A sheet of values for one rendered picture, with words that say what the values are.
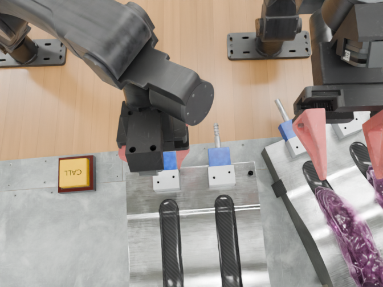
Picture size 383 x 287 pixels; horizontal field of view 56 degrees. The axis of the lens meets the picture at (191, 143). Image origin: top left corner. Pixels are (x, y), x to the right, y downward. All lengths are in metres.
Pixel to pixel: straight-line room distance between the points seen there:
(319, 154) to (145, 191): 0.40
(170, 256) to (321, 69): 0.46
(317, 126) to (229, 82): 0.50
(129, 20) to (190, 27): 0.54
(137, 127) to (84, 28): 0.13
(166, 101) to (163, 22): 0.55
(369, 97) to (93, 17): 0.31
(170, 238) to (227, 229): 0.11
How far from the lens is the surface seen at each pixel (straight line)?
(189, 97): 0.41
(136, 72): 0.44
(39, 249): 0.88
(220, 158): 0.71
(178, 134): 0.52
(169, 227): 0.72
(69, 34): 0.44
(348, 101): 0.43
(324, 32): 0.47
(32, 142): 0.93
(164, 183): 0.70
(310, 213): 0.75
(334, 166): 0.81
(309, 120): 0.41
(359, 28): 0.38
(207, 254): 0.72
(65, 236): 0.86
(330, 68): 0.43
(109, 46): 0.41
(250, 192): 0.72
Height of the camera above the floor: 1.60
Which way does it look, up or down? 75 degrees down
